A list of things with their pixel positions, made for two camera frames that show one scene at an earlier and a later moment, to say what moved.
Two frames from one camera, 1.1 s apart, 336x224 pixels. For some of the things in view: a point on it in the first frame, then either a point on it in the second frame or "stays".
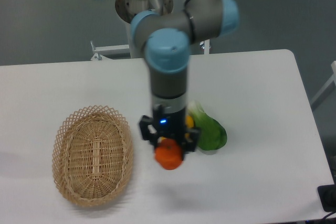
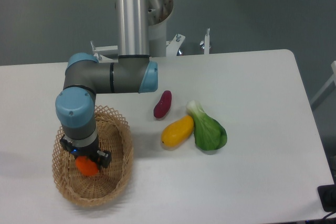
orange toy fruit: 168,153 -> 85,165
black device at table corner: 327,194 stays
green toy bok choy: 212,136 stays
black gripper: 171,124 -> 104,157
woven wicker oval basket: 92,155 stays
